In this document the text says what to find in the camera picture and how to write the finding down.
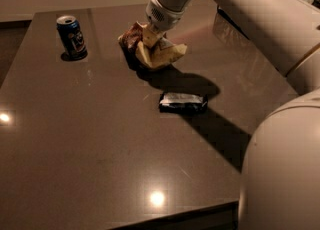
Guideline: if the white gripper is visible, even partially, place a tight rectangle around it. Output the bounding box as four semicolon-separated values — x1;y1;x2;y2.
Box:
142;0;183;50

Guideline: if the brown chip bag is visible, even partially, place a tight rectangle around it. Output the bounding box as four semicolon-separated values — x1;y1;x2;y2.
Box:
118;22;187;71

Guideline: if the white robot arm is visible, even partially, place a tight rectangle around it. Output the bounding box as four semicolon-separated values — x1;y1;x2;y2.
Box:
146;0;320;230

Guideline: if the blue pepsi can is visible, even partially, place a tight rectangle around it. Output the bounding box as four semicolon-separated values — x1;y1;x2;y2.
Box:
56;15;87;60

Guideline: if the dark blue snack bar wrapper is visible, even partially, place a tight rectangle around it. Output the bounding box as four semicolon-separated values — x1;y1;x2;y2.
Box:
159;92;208;114

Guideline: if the black wire napkin basket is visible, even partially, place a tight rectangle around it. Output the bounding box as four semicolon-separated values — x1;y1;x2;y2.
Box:
217;5;250;40

